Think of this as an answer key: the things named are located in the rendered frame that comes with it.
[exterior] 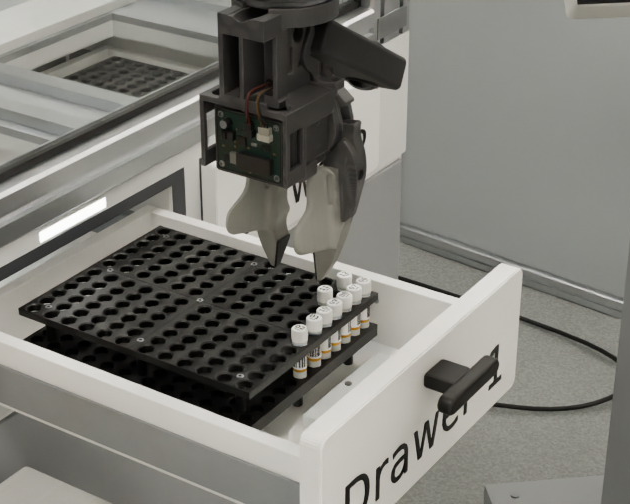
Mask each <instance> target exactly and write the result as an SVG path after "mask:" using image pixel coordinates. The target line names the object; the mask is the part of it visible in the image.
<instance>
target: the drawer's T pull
mask: <svg viewBox="0 0 630 504"><path fill-rule="evenodd" d="M498 369H499V360H498V359H497V358H495V357H492V356H489V355H485V356H483V357H482V358H481V359H480V360H479V361H478V362H477V363H475V364H474V365H473V366H472V367H471V368H469V367H467V366H464V365H460V364H457V363H454V362H451V361H448V360H445V359H442V360H440V361H439V362H438V363H437V364H435V365H434V366H433V367H432V368H431V369H430V370H429V371H428V372H427V373H426V374H425V375H424V386H425V387H426V388H428V389H431V390H434V391H437V392H440V393H443V394H442V395H441V396H440V398H439V400H438V404H437V408H438V411H439V412H441V413H444V414H447V415H450V416H452V415H454V414H455V413H456V412H457V411H458V410H459V409H460V408H461V407H462V406H463V405H464V404H465V403H466V402H467V401H468V400H469V399H470V398H472V397H473V396H474V395H475V394H476V393H477V392H478V391H479V390H480V389H481V388H482V387H483V386H484V385H485V384H486V383H487V382H488V381H489V380H490V379H491V378H492V377H493V376H494V375H495V374H496V373H497V371H498Z"/></svg>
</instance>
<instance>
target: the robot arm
mask: <svg viewBox="0 0 630 504"><path fill-rule="evenodd" d="M338 14H339V0H231V7H228V8H226V9H224V10H222V11H219V12H217V24H218V58H219V84H218V85H216V86H214V87H212V88H210V89H208V90H206V91H204V92H202V93H200V94H199V104H200V131H201V158H202V165H203V166H207V165H208V164H210V163H212V162H214V161H216V167H217V168H218V170H222V171H225V172H229V173H232V174H236V175H240V176H243V177H246V184H245V188H244V190H243V192H242V194H241V195H240V197H239V198H238V199H237V200H236V202H235V203H234V204H233V206H232V207H231V208H230V209H229V211H228V213H227V216H226V229H227V231H228V233H230V234H232V235H236V234H242V233H247V232H253V231H257V233H258V236H259V239H260V242H261V245H262V247H263V250H264V252H265V254H266V256H267V258H268V260H269V262H270V264H271V265H272V266H274V267H277V266H279V265H280V263H281V260H282V258H283V255H284V252H285V250H286V247H287V244H288V241H289V239H290V234H289V231H288V228H287V215H288V213H289V211H290V206H289V203H288V199H287V190H288V188H290V187H291V186H293V185H294V184H296V183H300V184H301V183H303V182H304V181H306V180H307V181H306V199H307V203H306V209H305V212H304V214H303V215H302V217H301V219H300V221H299V222H298V224H297V226H296V228H295V230H294V233H293V248H294V251H295V253H296V254H298V255H305V254H309V253H313V258H314V268H315V279H316V280H322V279H324V278H325V277H326V276H327V274H328V273H329V272H330V270H331V269H332V267H333V266H334V264H335V263H336V261H337V259H338V257H339V255H340V253H341V251H342V248H343V246H344V243H345V241H346V238H347V235H348V233H349V230H350V227H351V223H352V220H353V216H354V215H355V214H356V212H357V208H358V204H359V201H360V197H361V194H362V190H363V186H364V183H365V178H366V171H367V161H366V152H365V148H364V144H363V141H362V137H361V121H360V120H354V115H353V110H352V106H351V103H352V102H354V97H353V96H352V95H351V94H350V93H349V91H348V90H347V89H346V88H345V87H344V80H345V81H346V82H347V83H348V84H349V85H351V86H352V87H354V88H356V89H358V90H363V91H369V90H374V89H378V88H385V89H392V90H398V89H399V88H400V87H401V84H402V80H403V76H404V72H405V68H406V59H405V58H404V57H402V56H400V55H398V54H396V53H394V52H392V51H391V50H389V49H387V48H385V47H384V46H383V45H382V44H380V43H379V42H377V41H374V40H370V39H368V38H366V37H364V36H362V35H360V34H358V33H357V32H355V31H353V30H351V29H349V28H347V27H345V26H343V25H341V24H340V23H338V22H336V21H334V20H332V19H334V18H335V17H337V15H338ZM333 75H334V76H333ZM212 110H215V141H216V143H214V144H212V145H210V146H208V138H207V113H208V112H210V111H212ZM323 160H324V162H323V166H320V165H317V164H318V163H320V162H322V161H323Z"/></svg>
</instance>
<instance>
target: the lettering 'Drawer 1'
mask: <svg viewBox="0 0 630 504"><path fill-rule="evenodd" d="M494 353H495V358H497V359H498V355H499V344H498V345H497V346H496V347H495V348H494V349H493V350H492V352H491V353H490V356H493V355H494ZM501 375H502V374H501ZM501 375H500V376H499V377H497V373H496V374H495V375H494V380H493V382H492V383H491V384H490V385H489V389H488V391H489V390H490V389H491V388H492V387H493V386H494V385H495V384H497V383H498V382H499V381H500V380H501ZM438 416H439V411H437V412H436V414H435V420H434V426H433V432H432V437H431V431H430V424H429V420H427V421H426V422H425V424H424V430H423V436H422V442H421V448H420V444H419V436H418V431H416V432H415V433H414V438H415V445H416V452H417V459H418V460H419V459H420V458H421V457H422V453H423V447H424V442H425V436H426V430H427V436H428V444H429V449H430V448H431V447H432V446H433V445H434V439H435V433H436V427H437V421H438ZM449 416H450V415H446V414H444V413H443V419H442V426H443V430H444V431H449V430H450V429H451V428H452V427H453V426H454V425H455V424H456V422H457V421H458V415H457V417H456V418H455V420H454V421H453V422H452V423H451V424H450V425H449V426H447V424H446V419H447V418H448V417H449ZM402 449H404V455H403V456H401V457H400V458H399V459H398V461H397V462H396V463H395V465H394V467H393V469H392V472H391V482H392V483H396V482H397V481H398V480H399V479H400V478H401V476H402V475H403V472H404V474H405V473H406V472H407V471H408V445H407V444H406V443H403V444H402V445H400V446H399V447H398V448H397V450H396V451H395V452H394V454H393V460H394V458H395V456H396V455H397V454H398V453H399V452H400V451H401V450H402ZM403 459H404V465H403V468H402V471H401V473H400V474H399V475H398V476H397V477H395V470H396V468H397V466H398V465H399V463H400V462H401V461H402V460H403ZM387 463H389V458H387V459H386V460H385V461H384V462H383V464H382V465H381V468H380V466H379V467H378V468H377V469H376V496H375V501H377V500H378V499H379V496H380V476H381V472H382V470H383V468H384V466H385V465H386V464H387ZM360 480H363V481H364V484H365V496H364V501H363V504H367V502H368V498H369V491H370V481H369V477H368V475H367V474H365V473H363V474H360V475H359V476H357V477H356V478H355V479H354V480H353V481H352V482H351V483H350V484H348V485H347V486H346V487H345V504H350V488H352V487H353V486H354V485H355V484H356V483H357V482H358V481H360Z"/></svg>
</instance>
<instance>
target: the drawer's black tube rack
mask: <svg viewBox="0 0 630 504"><path fill-rule="evenodd" d="M162 234H164V235H162ZM180 239H181V240H180ZM130 253H132V254H130ZM228 255H233V256H228ZM202 256H206V257H202ZM175 257H178V258H175ZM149 258H150V259H149ZM135 265H138V266H135ZM107 266H111V267H107ZM236 267H241V268H236ZM209 268H213V269H209ZM286 273H291V274H286ZM225 274H229V275H225ZM259 274H263V275H259ZM92 275H97V276H92ZM304 279H309V280H304ZM276 280H282V281H276ZM248 281H250V282H248ZM80 282H85V283H80ZM322 285H327V286H330V287H332V289H333V298H336V295H337V293H339V292H342V291H339V290H337V284H336V280H335V279H332V278H329V277H325V278H324V279H322V280H316V279H315V273H313V272H309V271H306V270H303V269H300V268H296V267H293V266H290V265H287V264H284V263H280V265H279V266H277V267H274V266H272V265H271V264H270V262H269V260H268V259H267V258H265V257H261V256H258V255H254V254H251V253H248V252H245V251H241V250H238V249H235V248H232V247H229V246H225V245H222V244H219V243H216V242H212V241H209V240H206V239H203V238H199V237H196V236H193V235H190V234H187V233H183V232H180V231H177V230H174V229H170V228H167V227H164V226H161V225H160V226H158V227H156V228H155V229H153V230H151V231H149V232H148V233H146V234H144V235H143V236H141V237H139V238H137V239H136V240H134V241H132V242H131V243H129V244H127V245H125V246H124V247H122V248H120V249H119V250H117V251H115V252H114V253H112V254H110V255H108V256H107V257H105V258H103V259H102V260H100V261H98V262H96V263H95V264H93V265H91V266H90V267H88V268H86V269H84V270H83V271H81V272H79V273H78V274H76V275H74V276H72V277H71V278H69V279H67V280H66V281H64V282H62V283H61V284H59V285H57V286H55V287H54V288H52V289H50V290H49V291H47V292H45V293H43V294H42V295H40V296H38V297H37V298H35V299H33V300H31V301H30V302H28V303H26V304H25V305H23V306H21V307H19V308H18V310H19V315H21V316H23V317H26V318H29V319H32V320H34V321H37V322H40V323H42V324H45V326H44V327H43V328H41V329H39V330H38V331H36V332H34V333H33V334H31V335H29V336H28V337H26V338H24V339H23V340H24V341H26V342H29V343H32V344H34V345H37V346H39V347H42V348H45V349H47V350H50V351H53V352H55V353H58V354H60V355H63V356H66V357H68V358H71V359H74V360H76V361H79V362H81V363H84V364H87V365H89V366H92V367H95V368H97V369H100V370H102V371H105V372H108V373H110V374H113V375H116V376H118V377H121V378H123V379H126V380H129V381H131V382H134V383H137V384H139V385H142V386H144V387H147V388H150V389H152V390H155V391H158V392H160V393H163V394H165V395H168V396H171V397H173V398H176V399H179V400H181V401H184V402H186V403H189V404H192V405H194V406H197V407H200V408H202V409H205V410H207V411H210V412H213V413H215V414H218V415H221V416H223V417H226V418H228V419H231V420H234V421H236V422H239V423H242V424H244V425H247V426H249V427H252V428H255V429H257V430H260V431H261V430H262V429H263V428H264V427H266V426H267V425H268V424H269V423H270V422H272V421H273V420H274V419H275V418H277V417H278V416H279V415H280V414H281V413H283V412H284V411H285V410H286V409H288V408H289V407H290V406H291V405H292V404H293V406H295V407H301V406H302V405H303V395H305V394H306V393H307V392H308V391H310V390H311V389H312V388H313V387H314V386H316V385H317V384H318V383H319V382H321V381H322V380H323V379H324V378H325V377H327V376H328V375H329V374H330V373H332V372H333V371H334V370H335V369H336V368H338V367H339V366H340V365H341V364H345V365H352V364H353V355H354V354H355V353H356V352H357V351H358V350H360V349H361V348H362V347H363V346H365V345H366V344H367V343H368V342H369V341H371V340H372V339H373V338H374V337H376V336H377V327H378V324H375V323H372V322H369V327H368V328H363V329H362V328H360V334H359V335H357V336H351V338H350V342H349V343H346V344H342V343H341V350H339V351H334V352H333V351H331V358H329V359H321V366H319V367H315V368H313V367H309V366H308V365H307V377H306V378H303V379H298V378H295V377H293V366H292V367H291V368H290V369H289V370H287V371H286V372H285V373H284V374H282V375H281V376H280V377H278V378H277V379H276V380H275V381H273V382H272V383H271V384H269V385H268V386H267V387H266V388H264V389H263V390H262V391H261V392H259V393H258V394H257V395H255V396H254V397H253V398H252V399H250V400H248V399H245V398H242V397H240V396H237V395H234V394H231V393H229V392H228V385H229V384H231V383H232V382H233V381H235V380H236V379H237V378H243V377H244V375H243V374H244V373H245V372H246V371H248V370H249V369H250V368H252V367H253V366H254V365H256V364H257V363H258V362H260V361H261V360H262V359H264V358H265V357H266V356H268V355H269V354H270V353H272V352H273V351H274V350H275V349H277V348H278V347H279V346H281V345H282V344H283V343H285V342H286V341H287V340H289V339H290V338H291V329H292V327H293V326H294V325H297V324H302V325H305V326H306V317H307V316H308V315H310V314H316V310H317V308H319V307H322V306H321V305H318V302H317V293H313V292H317V288H318V287H319V286H322ZM294 286H300V287H294ZM265 287H272V288H265ZM96 288H101V289H96ZM68 289H73V290H68ZM284 293H290V294H284ZM85 295H90V296H85ZM57 296H62V297H57ZM302 299H309V300H302ZM74 302H79V303H74ZM46 303H50V304H46ZM64 309H66V310H64ZM60 310H64V311H60ZM31 311H36V312H31Z"/></svg>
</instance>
